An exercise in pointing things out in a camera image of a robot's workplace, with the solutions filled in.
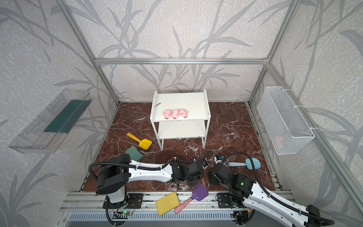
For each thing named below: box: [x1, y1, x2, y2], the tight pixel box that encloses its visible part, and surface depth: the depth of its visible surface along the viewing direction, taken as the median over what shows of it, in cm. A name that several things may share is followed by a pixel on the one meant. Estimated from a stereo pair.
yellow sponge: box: [155, 191, 181, 217], surface depth 73 cm
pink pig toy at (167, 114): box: [163, 109, 172, 120], surface depth 69 cm
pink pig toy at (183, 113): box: [179, 108, 188, 119], surface depth 69 cm
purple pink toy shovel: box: [173, 183, 209, 215], surface depth 76 cm
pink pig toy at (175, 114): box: [171, 109, 180, 120], surface depth 69 cm
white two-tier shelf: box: [149, 88, 212, 151], surface depth 77 cm
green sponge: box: [124, 145, 144, 162], surface depth 93 cm
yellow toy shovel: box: [126, 132, 153, 150], surface depth 98 cm
